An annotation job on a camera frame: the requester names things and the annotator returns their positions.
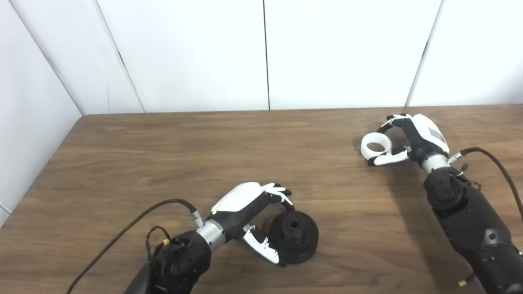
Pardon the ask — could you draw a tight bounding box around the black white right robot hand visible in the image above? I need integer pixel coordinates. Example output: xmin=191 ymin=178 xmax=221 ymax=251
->
xmin=368 ymin=114 xmax=451 ymax=175

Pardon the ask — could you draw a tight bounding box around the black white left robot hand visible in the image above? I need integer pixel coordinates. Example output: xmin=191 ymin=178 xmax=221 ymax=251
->
xmin=196 ymin=182 xmax=293 ymax=268

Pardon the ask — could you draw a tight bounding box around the white plastic ring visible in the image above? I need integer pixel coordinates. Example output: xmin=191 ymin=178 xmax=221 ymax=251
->
xmin=360 ymin=133 xmax=394 ymax=161

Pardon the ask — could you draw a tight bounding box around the round black part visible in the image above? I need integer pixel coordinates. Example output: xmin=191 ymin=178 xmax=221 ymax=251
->
xmin=268 ymin=210 xmax=320 ymax=265

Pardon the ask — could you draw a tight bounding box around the thin wire on right arm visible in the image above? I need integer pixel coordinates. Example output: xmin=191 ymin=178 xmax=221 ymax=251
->
xmin=453 ymin=163 xmax=483 ymax=192

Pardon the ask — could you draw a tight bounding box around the thin wire on arm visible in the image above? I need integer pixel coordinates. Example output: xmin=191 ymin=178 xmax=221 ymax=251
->
xmin=145 ymin=225 xmax=172 ymax=263
xmin=453 ymin=163 xmax=483 ymax=192

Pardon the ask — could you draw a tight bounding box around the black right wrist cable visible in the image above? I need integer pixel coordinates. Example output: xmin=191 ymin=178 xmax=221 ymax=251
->
xmin=447 ymin=147 xmax=523 ymax=224

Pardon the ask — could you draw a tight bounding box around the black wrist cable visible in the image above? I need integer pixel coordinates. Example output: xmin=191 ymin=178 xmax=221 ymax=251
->
xmin=447 ymin=147 xmax=523 ymax=224
xmin=65 ymin=198 xmax=205 ymax=294

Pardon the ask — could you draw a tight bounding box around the thin wire on left arm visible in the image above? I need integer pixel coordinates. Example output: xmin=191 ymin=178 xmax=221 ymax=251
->
xmin=145 ymin=225 xmax=172 ymax=263

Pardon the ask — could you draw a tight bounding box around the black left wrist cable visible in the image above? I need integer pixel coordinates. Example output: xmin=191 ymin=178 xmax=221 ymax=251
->
xmin=65 ymin=198 xmax=205 ymax=294

